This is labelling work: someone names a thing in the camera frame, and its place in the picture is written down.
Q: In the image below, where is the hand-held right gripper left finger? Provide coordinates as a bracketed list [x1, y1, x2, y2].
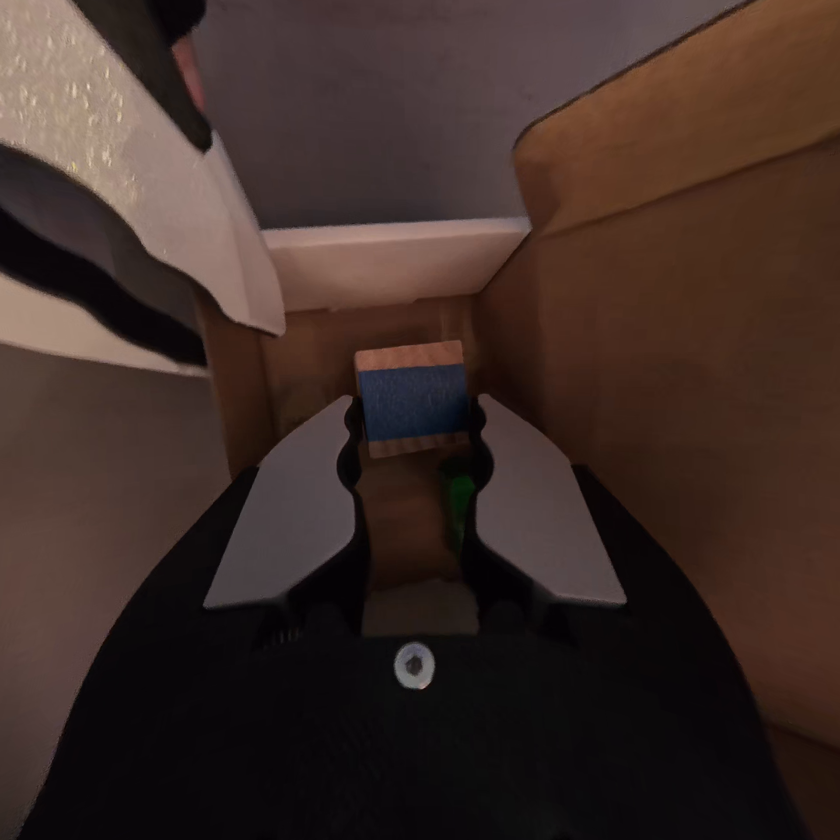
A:
[203, 394, 371, 611]

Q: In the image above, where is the wooden cube with blue face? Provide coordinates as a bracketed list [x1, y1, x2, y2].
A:
[354, 340, 472, 459]

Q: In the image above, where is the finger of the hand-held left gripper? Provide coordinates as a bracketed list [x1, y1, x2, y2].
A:
[0, 144, 211, 379]
[0, 0, 287, 337]

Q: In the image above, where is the white cardboard box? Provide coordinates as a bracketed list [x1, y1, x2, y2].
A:
[193, 0, 840, 840]

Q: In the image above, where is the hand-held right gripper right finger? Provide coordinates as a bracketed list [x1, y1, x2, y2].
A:
[461, 394, 628, 608]

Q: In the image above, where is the person's left hand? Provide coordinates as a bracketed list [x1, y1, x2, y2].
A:
[161, 0, 211, 118]

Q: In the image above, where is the wooden cube with green face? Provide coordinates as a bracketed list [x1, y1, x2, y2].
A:
[438, 456, 481, 559]

